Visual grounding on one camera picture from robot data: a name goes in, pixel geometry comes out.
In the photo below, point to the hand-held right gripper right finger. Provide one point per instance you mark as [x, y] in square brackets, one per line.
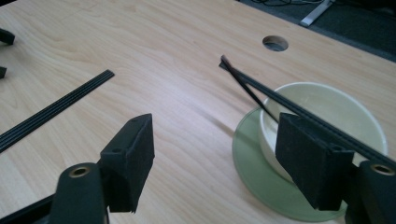
[311, 161]

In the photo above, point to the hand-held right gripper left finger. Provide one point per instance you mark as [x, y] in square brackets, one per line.
[130, 161]

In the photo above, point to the thin black chopstick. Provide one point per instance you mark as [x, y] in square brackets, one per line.
[311, 116]
[246, 87]

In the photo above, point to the white ceramic bowl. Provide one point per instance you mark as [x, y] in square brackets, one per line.
[336, 109]

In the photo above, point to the black bar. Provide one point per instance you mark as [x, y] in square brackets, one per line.
[53, 109]

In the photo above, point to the round green glass coaster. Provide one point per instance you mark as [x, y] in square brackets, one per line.
[258, 174]

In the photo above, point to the white desk frame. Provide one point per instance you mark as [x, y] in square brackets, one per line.
[316, 14]

